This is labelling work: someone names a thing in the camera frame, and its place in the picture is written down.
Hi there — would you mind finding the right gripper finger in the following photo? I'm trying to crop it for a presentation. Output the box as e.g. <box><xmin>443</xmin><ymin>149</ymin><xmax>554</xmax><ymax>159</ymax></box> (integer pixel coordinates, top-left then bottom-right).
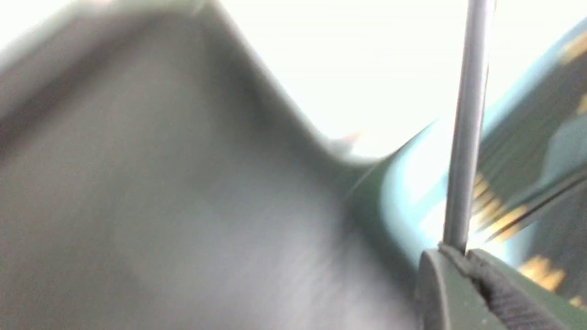
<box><xmin>416</xmin><ymin>244</ymin><xmax>587</xmax><ymax>330</ymax></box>

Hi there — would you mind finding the black chopstick gold band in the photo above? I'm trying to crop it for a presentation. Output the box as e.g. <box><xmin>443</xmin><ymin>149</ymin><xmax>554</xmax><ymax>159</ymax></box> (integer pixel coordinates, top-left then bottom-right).
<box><xmin>442</xmin><ymin>0</ymin><xmax>496</xmax><ymax>254</ymax></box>

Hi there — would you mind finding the blue-grey chopstick bin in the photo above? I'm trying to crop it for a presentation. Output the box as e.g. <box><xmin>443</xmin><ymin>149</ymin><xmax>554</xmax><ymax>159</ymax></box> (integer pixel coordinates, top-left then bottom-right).
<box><xmin>344</xmin><ymin>18</ymin><xmax>587</xmax><ymax>303</ymax></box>

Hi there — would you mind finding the bundle of black chopsticks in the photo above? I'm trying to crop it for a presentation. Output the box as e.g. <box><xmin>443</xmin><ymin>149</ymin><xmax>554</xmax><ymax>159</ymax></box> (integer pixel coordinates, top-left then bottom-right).
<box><xmin>468</xmin><ymin>20</ymin><xmax>586</xmax><ymax>310</ymax></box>

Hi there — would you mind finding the black serving tray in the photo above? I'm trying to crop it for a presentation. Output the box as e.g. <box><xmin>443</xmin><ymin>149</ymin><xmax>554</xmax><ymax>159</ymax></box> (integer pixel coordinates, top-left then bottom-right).
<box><xmin>1</xmin><ymin>2</ymin><xmax>417</xmax><ymax>330</ymax></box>

